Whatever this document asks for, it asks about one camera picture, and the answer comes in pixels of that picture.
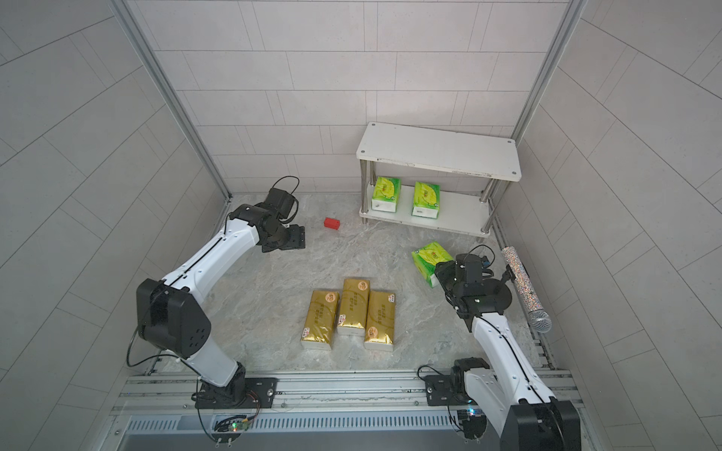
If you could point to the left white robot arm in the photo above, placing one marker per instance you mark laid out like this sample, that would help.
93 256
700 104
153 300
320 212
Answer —
170 312

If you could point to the small red block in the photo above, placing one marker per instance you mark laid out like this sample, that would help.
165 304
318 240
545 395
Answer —
331 223

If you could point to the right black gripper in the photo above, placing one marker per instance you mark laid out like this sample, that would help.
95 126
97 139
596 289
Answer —
443 272

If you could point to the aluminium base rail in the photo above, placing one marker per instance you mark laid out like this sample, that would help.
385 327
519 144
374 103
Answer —
325 401

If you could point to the gold tissue pack right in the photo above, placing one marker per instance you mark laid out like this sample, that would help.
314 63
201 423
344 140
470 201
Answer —
380 327

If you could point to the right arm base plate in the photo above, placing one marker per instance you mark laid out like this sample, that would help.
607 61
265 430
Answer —
448 389

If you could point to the right circuit board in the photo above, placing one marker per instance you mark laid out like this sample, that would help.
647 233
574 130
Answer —
472 424

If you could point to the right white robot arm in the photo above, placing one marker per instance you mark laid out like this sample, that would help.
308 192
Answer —
503 391

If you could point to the gold tissue pack middle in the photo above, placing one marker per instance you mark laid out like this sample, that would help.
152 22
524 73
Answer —
353 309

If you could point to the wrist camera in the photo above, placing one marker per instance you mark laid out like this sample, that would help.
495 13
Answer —
472 266
283 204

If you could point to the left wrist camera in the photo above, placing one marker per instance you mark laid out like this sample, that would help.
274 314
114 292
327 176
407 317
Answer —
283 204

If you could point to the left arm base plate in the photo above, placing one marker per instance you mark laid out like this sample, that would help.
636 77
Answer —
240 393

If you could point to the glitter microphone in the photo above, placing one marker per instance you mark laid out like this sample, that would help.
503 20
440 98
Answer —
538 318

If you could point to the circuit board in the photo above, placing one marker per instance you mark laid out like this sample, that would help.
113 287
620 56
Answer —
230 429
472 424

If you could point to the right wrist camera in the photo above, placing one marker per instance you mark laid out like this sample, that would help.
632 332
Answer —
472 266

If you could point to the gold tissue pack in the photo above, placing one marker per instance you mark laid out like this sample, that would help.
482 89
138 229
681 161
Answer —
353 309
380 327
320 324

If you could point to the white two-tier shelf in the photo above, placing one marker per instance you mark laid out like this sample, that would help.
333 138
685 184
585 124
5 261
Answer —
494 159

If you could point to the gold tissue pack left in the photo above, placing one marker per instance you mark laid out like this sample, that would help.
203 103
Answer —
320 324

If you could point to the green tissue pack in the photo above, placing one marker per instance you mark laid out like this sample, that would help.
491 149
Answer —
386 194
427 258
426 200

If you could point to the left circuit board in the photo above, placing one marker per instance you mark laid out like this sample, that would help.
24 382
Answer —
230 429

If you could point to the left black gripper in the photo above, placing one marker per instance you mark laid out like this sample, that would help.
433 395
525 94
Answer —
298 239

